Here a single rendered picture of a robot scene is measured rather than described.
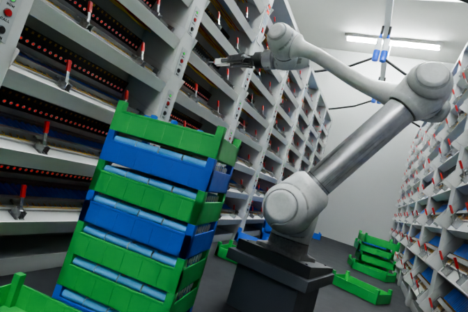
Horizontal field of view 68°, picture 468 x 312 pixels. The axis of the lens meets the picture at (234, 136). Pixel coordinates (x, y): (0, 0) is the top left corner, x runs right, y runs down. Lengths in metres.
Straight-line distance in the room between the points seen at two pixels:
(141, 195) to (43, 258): 0.52
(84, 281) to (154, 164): 0.33
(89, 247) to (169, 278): 0.22
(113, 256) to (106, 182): 0.18
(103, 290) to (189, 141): 0.40
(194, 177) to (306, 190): 0.44
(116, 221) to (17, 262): 0.42
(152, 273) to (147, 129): 0.34
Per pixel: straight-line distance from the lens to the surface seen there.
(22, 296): 1.06
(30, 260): 1.28
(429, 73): 1.23
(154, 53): 1.54
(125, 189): 0.91
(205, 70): 1.71
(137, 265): 0.90
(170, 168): 0.86
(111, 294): 0.94
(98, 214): 0.94
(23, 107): 1.25
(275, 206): 1.12
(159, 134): 0.88
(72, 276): 1.00
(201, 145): 0.84
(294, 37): 1.40
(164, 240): 0.86
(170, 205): 0.85
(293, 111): 3.44
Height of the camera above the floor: 0.45
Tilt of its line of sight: 6 degrees up
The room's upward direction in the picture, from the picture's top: 17 degrees clockwise
